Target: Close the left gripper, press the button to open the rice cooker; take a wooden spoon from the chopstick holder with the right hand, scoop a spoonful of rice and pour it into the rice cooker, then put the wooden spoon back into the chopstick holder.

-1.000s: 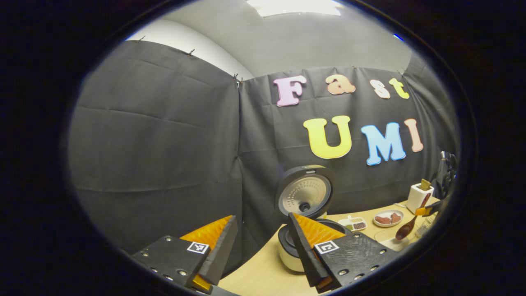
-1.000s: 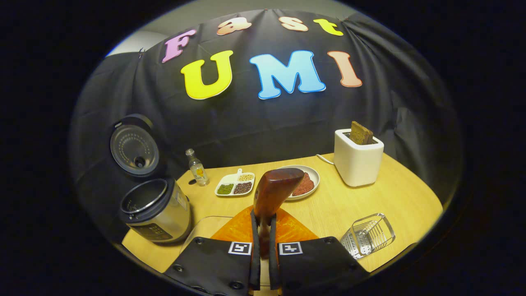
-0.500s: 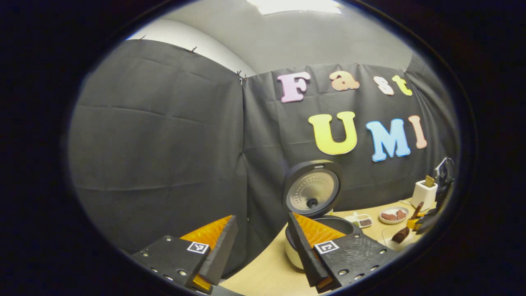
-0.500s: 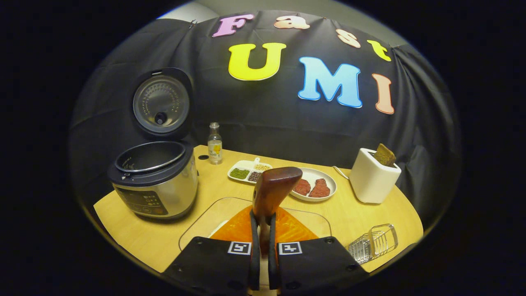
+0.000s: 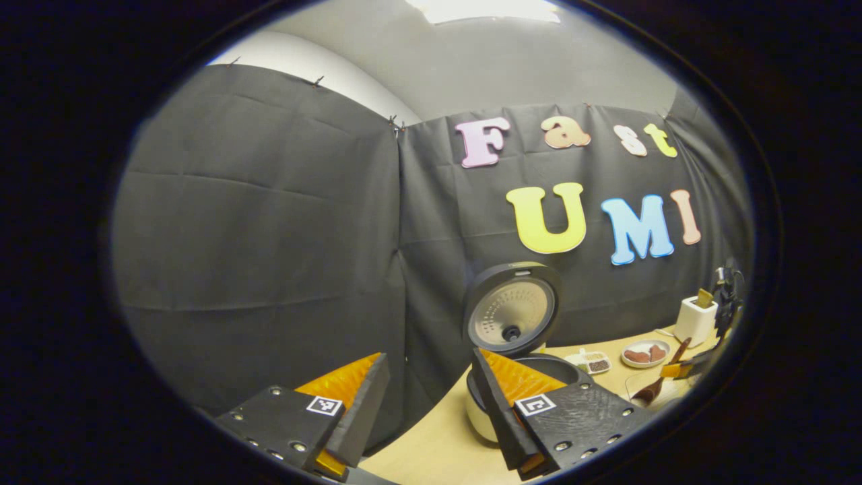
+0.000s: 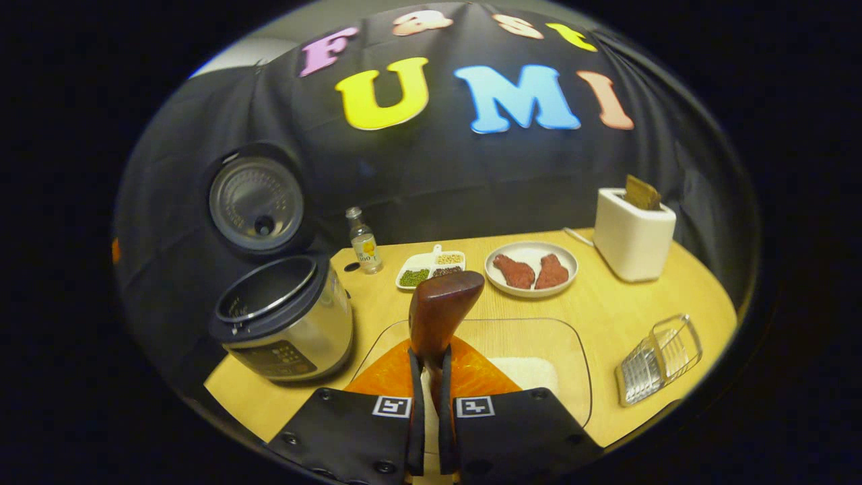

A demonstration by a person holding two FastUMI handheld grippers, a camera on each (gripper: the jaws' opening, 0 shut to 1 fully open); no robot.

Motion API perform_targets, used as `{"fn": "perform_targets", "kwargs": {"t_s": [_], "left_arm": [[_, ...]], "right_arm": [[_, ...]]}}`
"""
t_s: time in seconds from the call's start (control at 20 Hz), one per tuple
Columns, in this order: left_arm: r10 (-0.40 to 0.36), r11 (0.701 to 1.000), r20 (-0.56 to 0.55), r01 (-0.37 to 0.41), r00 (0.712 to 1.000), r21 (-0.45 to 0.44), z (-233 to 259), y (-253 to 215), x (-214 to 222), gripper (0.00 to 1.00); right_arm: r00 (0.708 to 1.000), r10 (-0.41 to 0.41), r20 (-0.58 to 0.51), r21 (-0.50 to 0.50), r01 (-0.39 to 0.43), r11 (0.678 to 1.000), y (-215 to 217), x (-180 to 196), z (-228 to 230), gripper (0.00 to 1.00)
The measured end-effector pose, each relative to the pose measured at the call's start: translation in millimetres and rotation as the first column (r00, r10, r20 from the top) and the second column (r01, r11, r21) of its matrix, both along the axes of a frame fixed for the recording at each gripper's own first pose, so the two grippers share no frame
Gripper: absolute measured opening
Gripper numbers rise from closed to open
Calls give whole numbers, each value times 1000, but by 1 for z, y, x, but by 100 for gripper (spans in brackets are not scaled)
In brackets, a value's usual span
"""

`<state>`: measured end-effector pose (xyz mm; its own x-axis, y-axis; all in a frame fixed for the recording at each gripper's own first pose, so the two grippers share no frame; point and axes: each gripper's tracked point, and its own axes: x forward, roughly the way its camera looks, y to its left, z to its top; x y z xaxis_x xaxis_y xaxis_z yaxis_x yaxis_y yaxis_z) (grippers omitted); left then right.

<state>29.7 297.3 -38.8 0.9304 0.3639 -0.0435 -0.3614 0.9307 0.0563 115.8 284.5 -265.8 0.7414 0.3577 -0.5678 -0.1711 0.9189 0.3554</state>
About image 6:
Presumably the brown toast slice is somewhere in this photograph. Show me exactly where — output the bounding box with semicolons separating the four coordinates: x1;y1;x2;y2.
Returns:
624;174;663;212

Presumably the clear rice container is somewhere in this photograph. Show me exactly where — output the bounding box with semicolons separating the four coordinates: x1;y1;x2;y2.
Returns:
350;317;593;432

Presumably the white divided bean dish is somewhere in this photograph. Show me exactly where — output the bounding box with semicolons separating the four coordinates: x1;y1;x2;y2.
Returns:
395;244;467;291

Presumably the black backdrop cloth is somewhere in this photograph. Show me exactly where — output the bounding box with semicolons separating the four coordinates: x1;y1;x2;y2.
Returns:
114;3;760;378

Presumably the red meat piece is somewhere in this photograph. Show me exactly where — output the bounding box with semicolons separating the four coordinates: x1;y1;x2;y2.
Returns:
492;253;537;290
535;253;570;290

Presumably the brown wooden spoon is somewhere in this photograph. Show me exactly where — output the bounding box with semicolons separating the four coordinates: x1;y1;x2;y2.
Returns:
408;271;486;412

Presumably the metal wire chopstick holder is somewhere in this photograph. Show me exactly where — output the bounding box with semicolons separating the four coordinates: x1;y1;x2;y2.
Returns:
614;313;704;408

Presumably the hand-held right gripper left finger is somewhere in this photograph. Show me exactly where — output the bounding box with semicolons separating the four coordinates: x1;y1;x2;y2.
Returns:
266;337;426;485

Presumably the white round plate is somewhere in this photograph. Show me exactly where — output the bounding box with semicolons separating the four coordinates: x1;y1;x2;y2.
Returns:
484;241;579;299

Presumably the silver black rice cooker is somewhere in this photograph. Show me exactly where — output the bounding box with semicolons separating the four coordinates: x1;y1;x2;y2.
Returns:
201;141;356;385

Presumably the small glass bottle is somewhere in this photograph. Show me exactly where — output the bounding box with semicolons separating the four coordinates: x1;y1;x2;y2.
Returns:
345;207;383;275

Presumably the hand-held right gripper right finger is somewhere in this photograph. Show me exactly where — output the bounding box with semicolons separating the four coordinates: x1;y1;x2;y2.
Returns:
439;335;605;485

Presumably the white toaster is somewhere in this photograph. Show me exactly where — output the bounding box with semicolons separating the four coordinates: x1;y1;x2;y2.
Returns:
593;187;677;283

